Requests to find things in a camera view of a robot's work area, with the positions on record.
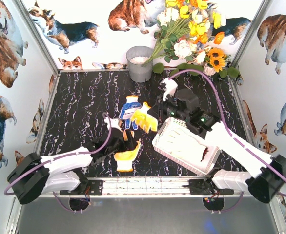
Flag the orange dotted white glove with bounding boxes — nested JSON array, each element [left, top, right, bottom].
[[114, 130, 142, 172]]

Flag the white glove orange cuff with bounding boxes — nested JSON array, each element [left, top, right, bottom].
[[130, 102, 158, 133]]

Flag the white perforated storage basket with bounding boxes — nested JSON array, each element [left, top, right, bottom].
[[152, 117, 220, 176]]

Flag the cream glove red cuff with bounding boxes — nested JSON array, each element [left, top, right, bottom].
[[165, 129, 209, 161]]

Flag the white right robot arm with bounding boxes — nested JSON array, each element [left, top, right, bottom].
[[151, 89, 286, 203]]

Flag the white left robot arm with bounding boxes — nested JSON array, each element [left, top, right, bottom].
[[7, 128, 141, 205]]

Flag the blue dotted glove peace sign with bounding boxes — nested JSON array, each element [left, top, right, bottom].
[[119, 95, 142, 130]]

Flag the sunflower pot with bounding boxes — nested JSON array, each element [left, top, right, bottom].
[[203, 47, 240, 79]]

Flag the grey metal bucket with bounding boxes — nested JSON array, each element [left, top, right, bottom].
[[126, 46, 153, 83]]

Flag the artificial flower bouquet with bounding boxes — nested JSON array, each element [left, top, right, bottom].
[[147, 0, 227, 65]]

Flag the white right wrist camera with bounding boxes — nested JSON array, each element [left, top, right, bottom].
[[160, 78, 178, 101]]

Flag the aluminium front rail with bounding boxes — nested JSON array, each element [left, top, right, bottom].
[[16, 176, 279, 197]]

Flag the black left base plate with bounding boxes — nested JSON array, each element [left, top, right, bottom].
[[85, 180, 103, 196]]

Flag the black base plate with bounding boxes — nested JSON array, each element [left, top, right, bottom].
[[85, 180, 103, 196], [186, 179, 234, 195]]

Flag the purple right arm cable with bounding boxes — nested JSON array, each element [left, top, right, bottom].
[[168, 69, 286, 197]]

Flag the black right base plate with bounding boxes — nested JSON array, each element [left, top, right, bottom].
[[186, 179, 234, 195]]

